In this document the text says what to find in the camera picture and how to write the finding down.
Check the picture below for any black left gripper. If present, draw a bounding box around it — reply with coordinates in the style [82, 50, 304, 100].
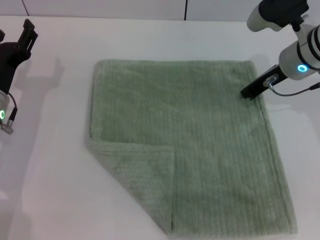
[0, 18, 39, 96]

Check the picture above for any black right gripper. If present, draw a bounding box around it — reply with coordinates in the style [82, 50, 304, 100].
[240, 63, 288, 101]

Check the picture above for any green ribbed towel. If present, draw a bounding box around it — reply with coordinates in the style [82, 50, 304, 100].
[83, 58, 299, 240]

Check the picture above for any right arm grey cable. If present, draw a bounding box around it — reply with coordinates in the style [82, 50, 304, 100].
[264, 73, 320, 97]

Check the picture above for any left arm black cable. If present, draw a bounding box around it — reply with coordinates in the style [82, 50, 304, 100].
[0, 92, 19, 136]

